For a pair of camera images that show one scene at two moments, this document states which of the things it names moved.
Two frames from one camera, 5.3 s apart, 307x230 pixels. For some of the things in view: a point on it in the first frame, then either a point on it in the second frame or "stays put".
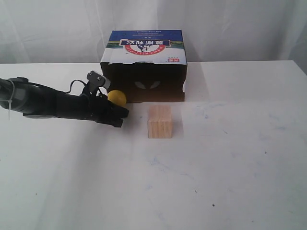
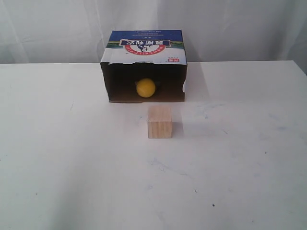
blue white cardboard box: (147, 66) stays put
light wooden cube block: (159, 122) stays put
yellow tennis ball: (117, 97) to (146, 87)
